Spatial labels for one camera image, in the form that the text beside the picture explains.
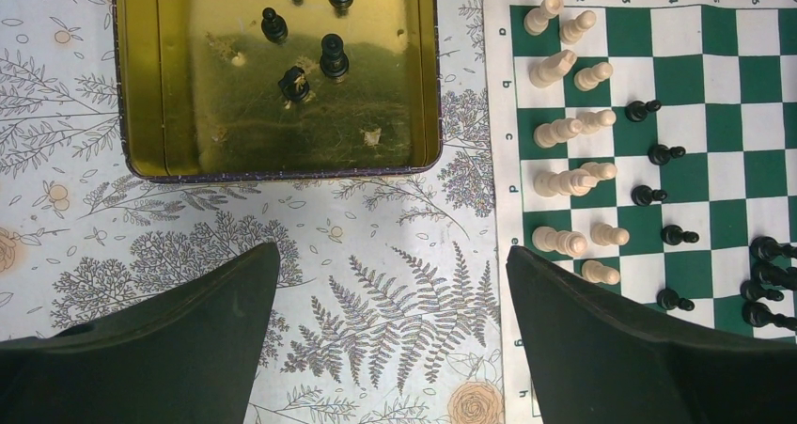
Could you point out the green white chess board mat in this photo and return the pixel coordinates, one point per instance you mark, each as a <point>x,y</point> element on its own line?
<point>725,73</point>

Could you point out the gold metal tin box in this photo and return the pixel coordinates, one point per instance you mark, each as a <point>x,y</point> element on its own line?
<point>199,101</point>

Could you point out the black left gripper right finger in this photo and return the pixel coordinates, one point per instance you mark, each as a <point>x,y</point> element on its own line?
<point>597,357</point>

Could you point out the black chess piece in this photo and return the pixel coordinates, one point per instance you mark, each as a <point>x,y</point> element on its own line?
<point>752,291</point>
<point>767,248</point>
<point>637,111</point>
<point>643,195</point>

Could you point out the white chess pieces row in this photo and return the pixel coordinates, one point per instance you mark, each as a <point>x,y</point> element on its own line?
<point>567,142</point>

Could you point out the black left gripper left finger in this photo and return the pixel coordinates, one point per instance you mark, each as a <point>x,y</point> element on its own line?
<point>187,355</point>

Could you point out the black pawn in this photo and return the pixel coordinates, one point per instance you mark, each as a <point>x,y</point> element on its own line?
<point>769,274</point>
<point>675,235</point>
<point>669,299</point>
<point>661,154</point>

